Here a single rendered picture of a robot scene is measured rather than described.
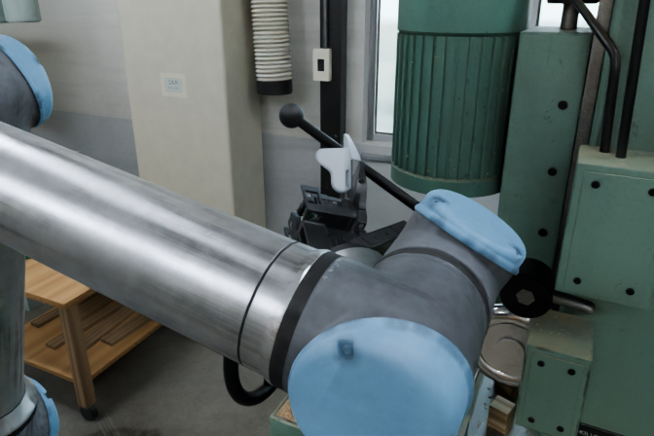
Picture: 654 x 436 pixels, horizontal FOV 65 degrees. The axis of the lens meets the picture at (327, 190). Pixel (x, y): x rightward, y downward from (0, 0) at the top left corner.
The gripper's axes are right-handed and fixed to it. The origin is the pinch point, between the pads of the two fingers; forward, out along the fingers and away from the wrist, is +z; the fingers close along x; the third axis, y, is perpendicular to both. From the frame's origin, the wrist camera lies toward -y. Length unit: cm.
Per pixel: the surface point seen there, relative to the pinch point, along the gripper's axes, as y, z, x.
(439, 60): -7.1, -0.7, -20.8
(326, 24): -33, 144, 12
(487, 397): -38.0, -13.1, 29.0
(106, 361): 23, 76, 140
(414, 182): -10.3, -3.5, -4.4
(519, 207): -21.7, -11.4, -8.2
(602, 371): -33.8, -26.8, 4.2
